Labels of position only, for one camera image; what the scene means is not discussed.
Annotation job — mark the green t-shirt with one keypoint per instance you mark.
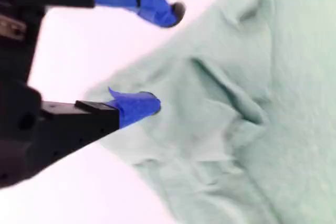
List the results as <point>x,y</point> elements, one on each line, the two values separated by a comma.
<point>262,155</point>

